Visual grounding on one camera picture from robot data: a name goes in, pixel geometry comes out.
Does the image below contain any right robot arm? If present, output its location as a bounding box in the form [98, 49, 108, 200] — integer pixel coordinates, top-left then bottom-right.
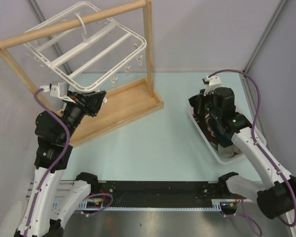
[188, 87, 296, 219]

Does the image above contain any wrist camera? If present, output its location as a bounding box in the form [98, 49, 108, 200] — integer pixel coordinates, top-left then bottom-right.
[203, 76, 222, 96]
[39, 82, 67, 98]

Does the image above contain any white plastic basket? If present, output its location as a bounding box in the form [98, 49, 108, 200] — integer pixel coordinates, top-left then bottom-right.
[188, 98, 267, 165]

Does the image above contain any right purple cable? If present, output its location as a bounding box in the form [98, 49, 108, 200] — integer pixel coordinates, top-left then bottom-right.
[212, 69, 296, 237]

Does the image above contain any white plastic clip hanger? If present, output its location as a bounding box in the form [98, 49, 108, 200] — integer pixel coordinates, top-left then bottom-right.
[23, 1, 148, 92]

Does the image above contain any purple cable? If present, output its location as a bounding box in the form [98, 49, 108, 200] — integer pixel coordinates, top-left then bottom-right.
[212, 69, 296, 237]
[24, 87, 71, 237]

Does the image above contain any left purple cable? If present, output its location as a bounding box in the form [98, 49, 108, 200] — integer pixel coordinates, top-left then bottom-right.
[24, 87, 71, 237]

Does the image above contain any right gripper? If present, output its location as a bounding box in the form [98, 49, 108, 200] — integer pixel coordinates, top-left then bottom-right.
[194, 87, 222, 119]

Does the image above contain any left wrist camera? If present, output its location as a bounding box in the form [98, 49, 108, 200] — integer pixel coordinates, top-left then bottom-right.
[39, 82, 67, 98]

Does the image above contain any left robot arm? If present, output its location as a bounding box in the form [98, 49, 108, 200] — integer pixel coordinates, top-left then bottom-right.
[14, 88, 106, 237]

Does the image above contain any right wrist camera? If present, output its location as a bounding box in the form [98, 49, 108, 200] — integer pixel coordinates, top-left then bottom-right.
[203, 76, 222, 96]

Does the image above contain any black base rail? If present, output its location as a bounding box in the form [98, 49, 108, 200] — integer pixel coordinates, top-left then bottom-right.
[27, 180, 292, 213]

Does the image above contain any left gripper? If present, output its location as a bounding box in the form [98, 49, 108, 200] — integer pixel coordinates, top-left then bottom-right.
[60, 89, 107, 141]

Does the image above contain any wooden hanging rack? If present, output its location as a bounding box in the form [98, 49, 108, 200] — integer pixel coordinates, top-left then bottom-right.
[0, 0, 163, 146]

